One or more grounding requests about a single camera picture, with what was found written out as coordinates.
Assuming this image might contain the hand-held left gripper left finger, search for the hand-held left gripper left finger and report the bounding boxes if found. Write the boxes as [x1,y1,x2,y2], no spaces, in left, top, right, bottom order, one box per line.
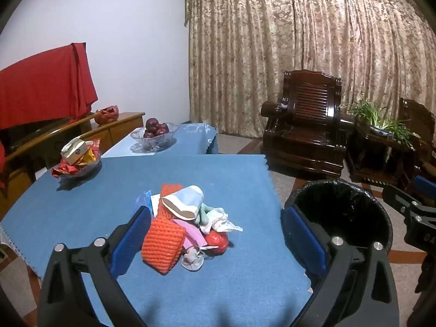
[37,206,152,327]

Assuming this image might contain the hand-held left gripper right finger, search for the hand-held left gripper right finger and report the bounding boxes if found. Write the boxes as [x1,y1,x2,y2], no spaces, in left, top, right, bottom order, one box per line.
[280,205,400,327]

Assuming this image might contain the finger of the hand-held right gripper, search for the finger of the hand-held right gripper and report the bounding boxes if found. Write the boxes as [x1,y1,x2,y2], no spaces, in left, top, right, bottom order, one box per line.
[413,174,436,205]
[382,184,425,213]

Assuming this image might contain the large orange foam net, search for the large orange foam net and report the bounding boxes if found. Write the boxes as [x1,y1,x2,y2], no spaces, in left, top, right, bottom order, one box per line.
[141,217,187,275]

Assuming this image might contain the blue plastic bag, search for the blue plastic bag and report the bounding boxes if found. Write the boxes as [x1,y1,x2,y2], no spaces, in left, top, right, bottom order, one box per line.
[134,190,154,219]

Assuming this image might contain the black bin with bag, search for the black bin with bag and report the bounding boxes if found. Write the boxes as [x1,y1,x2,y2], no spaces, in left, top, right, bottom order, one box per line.
[284,178,395,300]

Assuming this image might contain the small orange foam net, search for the small orange foam net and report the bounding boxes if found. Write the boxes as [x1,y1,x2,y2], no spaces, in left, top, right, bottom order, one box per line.
[157,184,184,219]

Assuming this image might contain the pink wrapper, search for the pink wrapper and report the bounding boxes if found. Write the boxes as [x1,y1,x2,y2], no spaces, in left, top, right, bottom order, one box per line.
[172,219,208,253]

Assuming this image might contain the crushed blue white paper cup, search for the crushed blue white paper cup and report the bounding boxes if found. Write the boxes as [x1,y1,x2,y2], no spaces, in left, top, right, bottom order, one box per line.
[161,185,205,220]

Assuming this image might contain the green rubber glove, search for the green rubber glove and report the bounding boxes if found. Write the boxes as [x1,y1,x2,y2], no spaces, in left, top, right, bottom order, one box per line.
[194,202,225,234]

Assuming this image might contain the white plastic bag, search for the white plastic bag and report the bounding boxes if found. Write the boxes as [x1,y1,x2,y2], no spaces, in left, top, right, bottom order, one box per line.
[204,209,244,235]

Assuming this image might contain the red wrapper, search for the red wrapper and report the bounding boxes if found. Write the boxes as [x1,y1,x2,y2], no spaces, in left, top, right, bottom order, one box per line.
[204,231,229,256]

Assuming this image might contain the dark wooden side table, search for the dark wooden side table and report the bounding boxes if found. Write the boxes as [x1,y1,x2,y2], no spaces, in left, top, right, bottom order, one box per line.
[346,119,422,189]

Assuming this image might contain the large blue tablecloth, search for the large blue tablecloth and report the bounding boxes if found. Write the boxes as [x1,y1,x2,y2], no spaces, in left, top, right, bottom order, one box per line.
[0,154,312,327]

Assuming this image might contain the dark wooden armchair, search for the dark wooden armchair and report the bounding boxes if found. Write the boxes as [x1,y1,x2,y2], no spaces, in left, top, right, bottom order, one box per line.
[261,70,355,178]
[398,98,436,179]

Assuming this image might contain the small crumpled white wrapper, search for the small crumpled white wrapper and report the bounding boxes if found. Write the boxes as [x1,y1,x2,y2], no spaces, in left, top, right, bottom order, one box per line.
[180,247,207,272]

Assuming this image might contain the glass snack bowl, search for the glass snack bowl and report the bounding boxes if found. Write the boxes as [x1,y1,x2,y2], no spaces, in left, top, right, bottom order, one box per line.
[55,157,103,178]

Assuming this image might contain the green potted plant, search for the green potted plant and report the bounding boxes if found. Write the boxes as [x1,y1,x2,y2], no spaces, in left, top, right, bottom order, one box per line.
[341,99,422,151]

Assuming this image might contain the red snack packet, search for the red snack packet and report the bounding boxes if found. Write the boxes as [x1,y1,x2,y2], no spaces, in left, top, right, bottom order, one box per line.
[51,164,75,178]
[89,138,102,160]

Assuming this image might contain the glass fruit bowl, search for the glass fruit bowl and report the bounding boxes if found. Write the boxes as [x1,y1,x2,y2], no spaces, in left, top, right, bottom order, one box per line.
[130,123,179,151]

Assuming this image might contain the white gold snack box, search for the white gold snack box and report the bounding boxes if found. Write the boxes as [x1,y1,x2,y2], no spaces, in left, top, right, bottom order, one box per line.
[60,136,91,166]

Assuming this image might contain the wooden cabinet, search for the wooden cabinet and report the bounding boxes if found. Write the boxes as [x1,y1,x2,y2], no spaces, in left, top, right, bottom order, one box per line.
[0,112,146,213]

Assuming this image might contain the small blue tablecloth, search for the small blue tablecloth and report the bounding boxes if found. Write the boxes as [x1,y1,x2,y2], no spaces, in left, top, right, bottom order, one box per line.
[102,123,220,159]

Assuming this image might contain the red pumpkin ornament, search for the red pumpkin ornament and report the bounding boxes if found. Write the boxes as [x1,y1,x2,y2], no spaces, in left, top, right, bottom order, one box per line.
[94,105,120,125]

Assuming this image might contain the black television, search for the black television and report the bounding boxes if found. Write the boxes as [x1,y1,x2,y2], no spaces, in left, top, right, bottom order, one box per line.
[0,117,75,155]

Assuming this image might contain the beige patterned curtain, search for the beige patterned curtain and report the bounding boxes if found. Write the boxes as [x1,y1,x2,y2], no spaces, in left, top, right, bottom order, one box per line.
[185,0,436,137]

